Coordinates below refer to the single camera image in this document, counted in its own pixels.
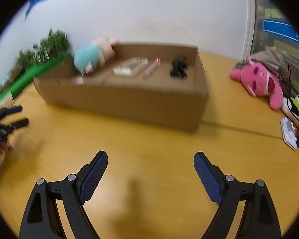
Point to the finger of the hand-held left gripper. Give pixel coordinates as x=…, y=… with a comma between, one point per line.
x=20, y=123
x=13, y=110

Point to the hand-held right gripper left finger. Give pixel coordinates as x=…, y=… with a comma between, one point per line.
x=94, y=179

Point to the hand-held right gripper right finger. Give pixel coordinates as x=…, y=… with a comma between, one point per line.
x=206, y=176

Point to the brown cardboard box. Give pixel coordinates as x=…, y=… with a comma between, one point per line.
x=114, y=104

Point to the clear phone case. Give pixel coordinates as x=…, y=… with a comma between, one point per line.
x=120, y=71

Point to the green board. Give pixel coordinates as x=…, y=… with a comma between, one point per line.
x=27, y=76

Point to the green potted plant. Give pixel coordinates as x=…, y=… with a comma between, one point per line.
x=52, y=44

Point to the teal and pink plush toy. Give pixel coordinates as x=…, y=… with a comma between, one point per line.
x=87, y=56

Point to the white power adapter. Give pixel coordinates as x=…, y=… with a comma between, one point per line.
x=289, y=134

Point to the bright pink plush toy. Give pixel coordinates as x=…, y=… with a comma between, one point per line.
x=256, y=79

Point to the black sunglasses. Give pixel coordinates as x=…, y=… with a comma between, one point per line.
x=177, y=68

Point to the pink pen packet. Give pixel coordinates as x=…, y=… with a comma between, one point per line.
x=151, y=67

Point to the beige crumpled cloth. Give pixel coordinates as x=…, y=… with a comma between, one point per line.
x=271, y=57

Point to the blue window poster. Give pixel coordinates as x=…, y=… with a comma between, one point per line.
x=279, y=29

